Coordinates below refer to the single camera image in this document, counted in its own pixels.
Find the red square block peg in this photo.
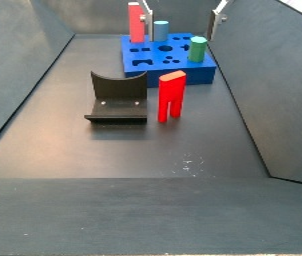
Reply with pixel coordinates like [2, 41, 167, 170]
[128, 2, 144, 43]

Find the red square-circle peg object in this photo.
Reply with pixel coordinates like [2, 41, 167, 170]
[157, 70, 187, 122]

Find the light blue cylinder peg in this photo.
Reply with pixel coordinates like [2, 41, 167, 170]
[153, 20, 168, 41]

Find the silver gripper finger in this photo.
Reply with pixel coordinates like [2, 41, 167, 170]
[207, 0, 233, 41]
[137, 0, 153, 41]

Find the green hexagonal peg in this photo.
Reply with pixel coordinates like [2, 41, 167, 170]
[188, 36, 207, 62]

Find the black curved holder stand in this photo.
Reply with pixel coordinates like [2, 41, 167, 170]
[84, 72, 147, 123]

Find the blue shape-sorting board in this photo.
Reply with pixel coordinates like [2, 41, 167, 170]
[120, 33, 216, 88]

